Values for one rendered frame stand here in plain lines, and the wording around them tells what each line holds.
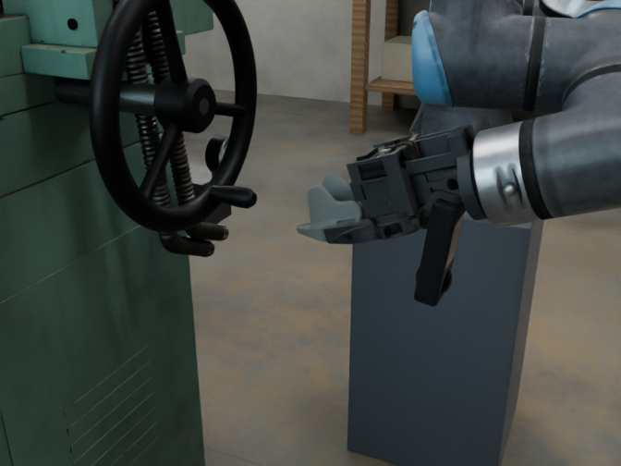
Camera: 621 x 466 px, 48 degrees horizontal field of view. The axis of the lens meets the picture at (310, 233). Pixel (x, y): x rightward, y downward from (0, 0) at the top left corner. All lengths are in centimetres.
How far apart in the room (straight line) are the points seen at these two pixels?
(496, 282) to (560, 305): 92
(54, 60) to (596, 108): 55
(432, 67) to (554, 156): 16
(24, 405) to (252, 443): 67
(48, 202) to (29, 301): 12
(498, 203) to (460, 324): 66
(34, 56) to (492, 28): 49
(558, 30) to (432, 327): 71
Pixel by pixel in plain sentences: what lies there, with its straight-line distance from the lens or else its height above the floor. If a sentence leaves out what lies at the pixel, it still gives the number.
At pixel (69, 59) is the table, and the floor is 86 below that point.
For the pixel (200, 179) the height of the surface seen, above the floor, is 62.
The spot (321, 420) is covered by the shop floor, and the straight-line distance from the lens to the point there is 158.
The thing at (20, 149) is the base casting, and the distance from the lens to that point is 88.
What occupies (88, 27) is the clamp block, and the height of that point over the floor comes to 89.
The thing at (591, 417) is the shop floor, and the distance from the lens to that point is 171.
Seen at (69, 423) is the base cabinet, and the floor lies 37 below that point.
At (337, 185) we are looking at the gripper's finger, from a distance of 74.
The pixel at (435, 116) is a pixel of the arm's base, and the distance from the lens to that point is 122.
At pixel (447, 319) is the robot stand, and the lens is 127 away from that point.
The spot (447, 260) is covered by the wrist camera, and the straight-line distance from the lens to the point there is 69.
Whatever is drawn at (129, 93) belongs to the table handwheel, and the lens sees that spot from 83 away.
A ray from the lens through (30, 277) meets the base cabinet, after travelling 92.
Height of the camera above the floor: 100
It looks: 24 degrees down
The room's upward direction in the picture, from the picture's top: straight up
